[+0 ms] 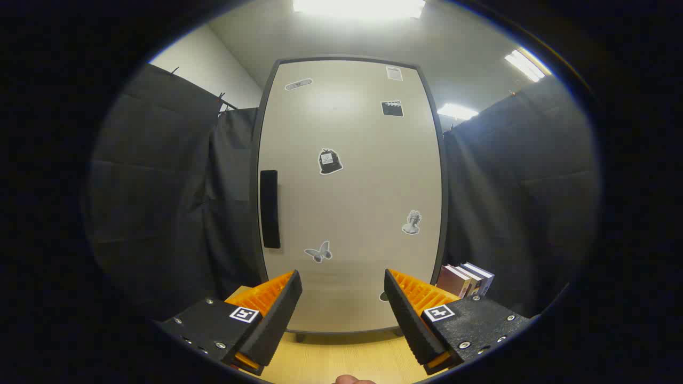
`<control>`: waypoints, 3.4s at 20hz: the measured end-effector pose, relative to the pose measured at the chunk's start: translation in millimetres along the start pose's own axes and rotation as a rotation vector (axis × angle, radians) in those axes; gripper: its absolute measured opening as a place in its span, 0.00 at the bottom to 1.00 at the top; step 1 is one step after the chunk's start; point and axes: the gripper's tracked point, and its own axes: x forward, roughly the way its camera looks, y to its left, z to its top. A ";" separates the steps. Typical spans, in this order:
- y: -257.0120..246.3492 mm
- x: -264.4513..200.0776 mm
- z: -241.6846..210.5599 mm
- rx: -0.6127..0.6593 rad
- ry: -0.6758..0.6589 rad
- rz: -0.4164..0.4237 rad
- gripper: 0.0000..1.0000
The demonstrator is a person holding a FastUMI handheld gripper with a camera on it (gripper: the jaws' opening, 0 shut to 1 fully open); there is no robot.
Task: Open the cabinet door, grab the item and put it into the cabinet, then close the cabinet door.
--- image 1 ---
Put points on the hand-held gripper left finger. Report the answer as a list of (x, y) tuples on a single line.
[(277, 320)]

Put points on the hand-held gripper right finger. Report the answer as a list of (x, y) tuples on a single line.
[(408, 320)]

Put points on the tan cover book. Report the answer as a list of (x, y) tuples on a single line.
[(470, 277)]

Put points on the dark blue cover book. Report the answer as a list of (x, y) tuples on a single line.
[(483, 274)]

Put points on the dark grey cabinet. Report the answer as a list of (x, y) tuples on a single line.
[(254, 160)]

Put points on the black backdrop cloth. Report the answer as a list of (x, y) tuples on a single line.
[(160, 186)]

